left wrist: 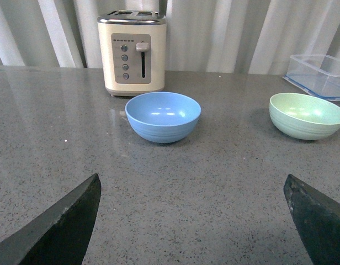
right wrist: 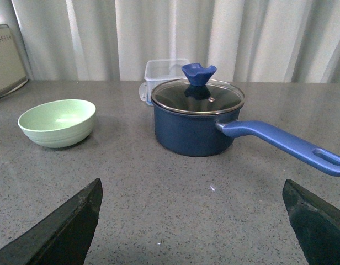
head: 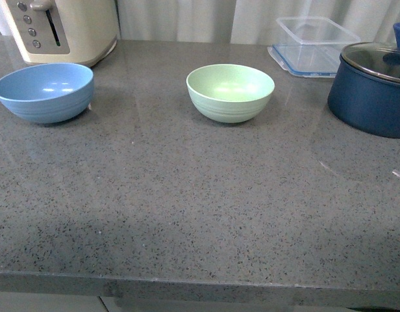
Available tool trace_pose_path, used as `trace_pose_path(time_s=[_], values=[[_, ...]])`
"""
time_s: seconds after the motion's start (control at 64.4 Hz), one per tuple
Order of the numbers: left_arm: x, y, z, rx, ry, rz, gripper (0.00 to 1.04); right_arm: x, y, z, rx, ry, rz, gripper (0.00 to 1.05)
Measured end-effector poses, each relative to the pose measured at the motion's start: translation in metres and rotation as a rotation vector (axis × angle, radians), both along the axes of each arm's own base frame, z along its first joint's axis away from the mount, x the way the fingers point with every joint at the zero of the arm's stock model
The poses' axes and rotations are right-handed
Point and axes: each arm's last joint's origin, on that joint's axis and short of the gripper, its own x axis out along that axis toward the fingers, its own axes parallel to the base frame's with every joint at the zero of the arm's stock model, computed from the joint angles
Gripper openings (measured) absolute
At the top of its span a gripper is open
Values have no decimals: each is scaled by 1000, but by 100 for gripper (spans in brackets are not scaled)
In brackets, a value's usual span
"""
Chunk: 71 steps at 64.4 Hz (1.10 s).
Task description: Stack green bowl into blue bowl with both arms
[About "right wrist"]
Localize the clear plastic food container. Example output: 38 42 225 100
139 58 189 106

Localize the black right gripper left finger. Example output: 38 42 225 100
0 178 103 264

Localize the glass lid blue knob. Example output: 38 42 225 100
151 63 245 115

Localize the green bowl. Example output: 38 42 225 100
18 99 96 148

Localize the dark blue saucepan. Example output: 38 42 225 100
151 102 340 177

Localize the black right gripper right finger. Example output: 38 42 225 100
282 179 340 264

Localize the cream toaster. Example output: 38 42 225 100
0 24 28 98

